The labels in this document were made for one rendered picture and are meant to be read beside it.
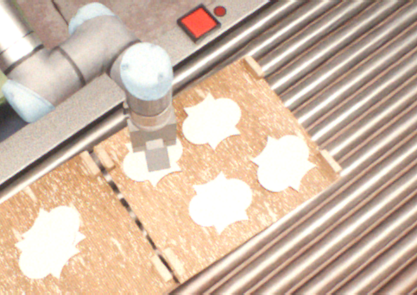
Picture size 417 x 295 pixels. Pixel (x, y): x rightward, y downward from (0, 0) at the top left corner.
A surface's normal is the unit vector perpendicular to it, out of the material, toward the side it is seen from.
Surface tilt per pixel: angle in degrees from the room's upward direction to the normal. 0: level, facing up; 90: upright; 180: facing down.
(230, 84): 0
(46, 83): 30
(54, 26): 1
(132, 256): 0
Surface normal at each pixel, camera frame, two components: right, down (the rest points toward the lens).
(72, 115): -0.05, -0.30
